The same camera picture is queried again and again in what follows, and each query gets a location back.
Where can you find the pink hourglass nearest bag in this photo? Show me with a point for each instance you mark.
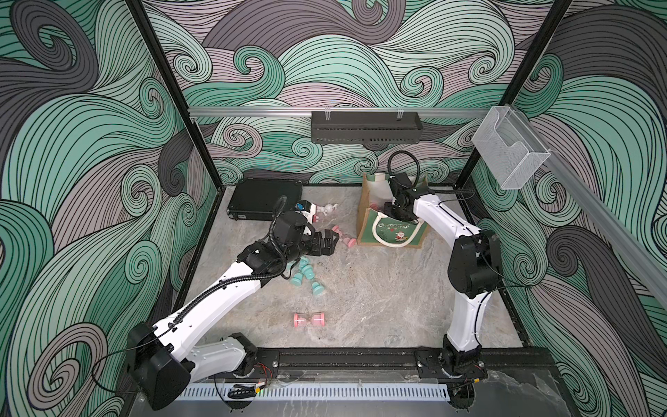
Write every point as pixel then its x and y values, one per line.
pixel 348 240

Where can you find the aluminium rail on right wall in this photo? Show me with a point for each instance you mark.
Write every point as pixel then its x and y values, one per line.
pixel 606 173

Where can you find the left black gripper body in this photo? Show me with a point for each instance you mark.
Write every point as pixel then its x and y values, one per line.
pixel 314 248

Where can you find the green jute Christmas canvas bag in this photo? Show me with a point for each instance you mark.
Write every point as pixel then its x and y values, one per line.
pixel 377 228

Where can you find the black perforated wall tray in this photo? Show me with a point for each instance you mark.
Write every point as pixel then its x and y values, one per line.
pixel 373 128

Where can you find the teal hourglass middle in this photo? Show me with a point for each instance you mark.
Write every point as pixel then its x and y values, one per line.
pixel 304 274

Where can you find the black hard carrying case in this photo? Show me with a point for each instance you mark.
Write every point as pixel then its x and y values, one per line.
pixel 255 199

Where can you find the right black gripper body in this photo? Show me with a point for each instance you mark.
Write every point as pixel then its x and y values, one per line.
pixel 393 211

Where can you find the white slotted cable duct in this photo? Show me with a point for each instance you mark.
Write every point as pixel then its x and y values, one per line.
pixel 310 391

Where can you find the aluminium rail on wall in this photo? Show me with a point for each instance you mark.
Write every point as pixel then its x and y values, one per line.
pixel 606 173
pixel 264 111

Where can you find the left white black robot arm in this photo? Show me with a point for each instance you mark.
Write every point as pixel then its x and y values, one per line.
pixel 163 358

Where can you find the teal hourglass lower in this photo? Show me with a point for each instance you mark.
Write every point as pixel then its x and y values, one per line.
pixel 317 288

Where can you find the aluminium rail on back wall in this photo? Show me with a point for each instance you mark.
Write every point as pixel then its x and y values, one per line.
pixel 264 111

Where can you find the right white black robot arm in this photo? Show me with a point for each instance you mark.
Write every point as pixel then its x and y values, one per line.
pixel 473 272

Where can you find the pink hourglass lying front alone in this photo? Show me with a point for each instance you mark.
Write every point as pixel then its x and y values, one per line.
pixel 302 320

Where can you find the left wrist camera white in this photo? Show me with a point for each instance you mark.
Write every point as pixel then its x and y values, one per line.
pixel 307 209

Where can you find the teal hourglass far left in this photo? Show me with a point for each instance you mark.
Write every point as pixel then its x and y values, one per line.
pixel 303 264

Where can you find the clear acrylic wall bin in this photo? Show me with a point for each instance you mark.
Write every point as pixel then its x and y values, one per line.
pixel 511 148

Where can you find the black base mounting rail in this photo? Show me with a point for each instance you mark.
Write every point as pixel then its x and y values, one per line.
pixel 426 362

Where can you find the teal hourglass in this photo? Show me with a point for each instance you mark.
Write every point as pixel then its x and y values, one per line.
pixel 317 288
pixel 304 274
pixel 303 264

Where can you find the white rabbit figurine pink base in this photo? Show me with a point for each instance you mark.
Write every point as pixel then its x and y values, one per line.
pixel 326 210

